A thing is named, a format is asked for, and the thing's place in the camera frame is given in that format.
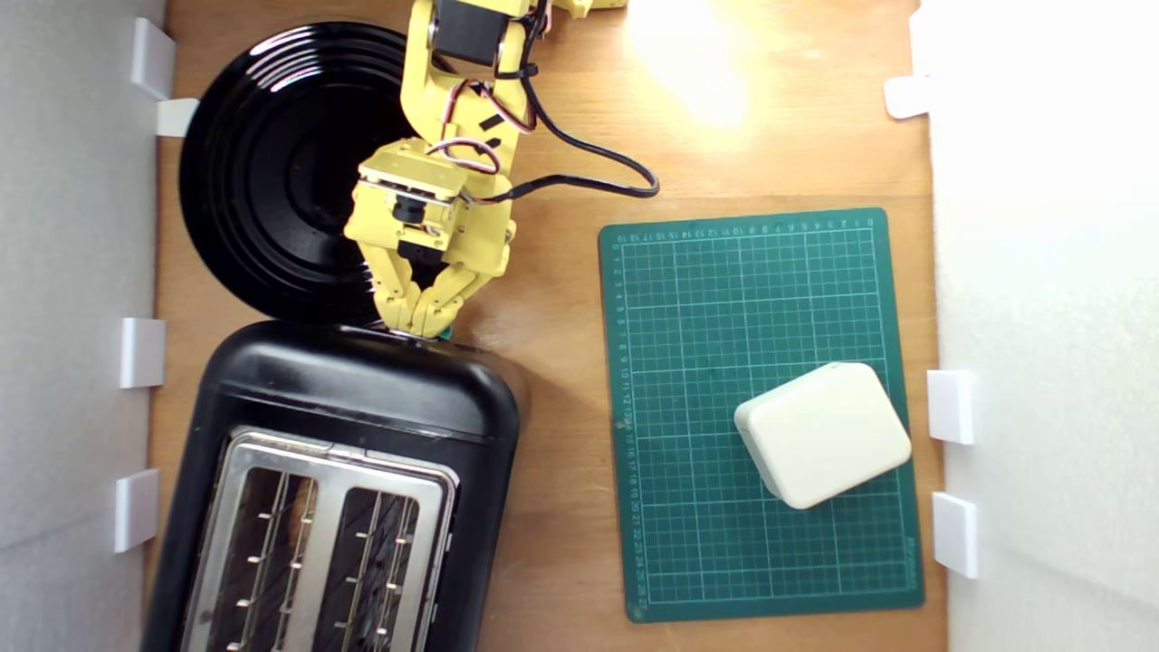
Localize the black plate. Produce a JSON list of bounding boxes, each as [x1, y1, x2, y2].
[[178, 21, 416, 323]]

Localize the red white servo wires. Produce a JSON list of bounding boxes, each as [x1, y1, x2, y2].
[[426, 77, 537, 179]]

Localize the white wall clip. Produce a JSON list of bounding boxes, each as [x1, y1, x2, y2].
[[932, 492, 981, 580], [884, 74, 934, 120], [120, 317, 167, 389], [926, 369, 977, 446], [156, 97, 200, 139], [131, 16, 177, 101], [113, 467, 161, 554]]

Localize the green cutting mat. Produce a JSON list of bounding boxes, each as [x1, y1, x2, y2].
[[598, 207, 926, 624]]

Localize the black two-slot toaster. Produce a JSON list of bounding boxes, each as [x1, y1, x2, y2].
[[140, 319, 524, 652]]

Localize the white block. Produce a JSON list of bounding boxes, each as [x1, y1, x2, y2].
[[733, 362, 914, 511]]

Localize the gripper camera on yellow mount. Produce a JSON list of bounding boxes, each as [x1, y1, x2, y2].
[[356, 139, 473, 227]]

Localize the black camera cable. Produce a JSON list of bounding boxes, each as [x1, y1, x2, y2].
[[471, 0, 660, 203]]

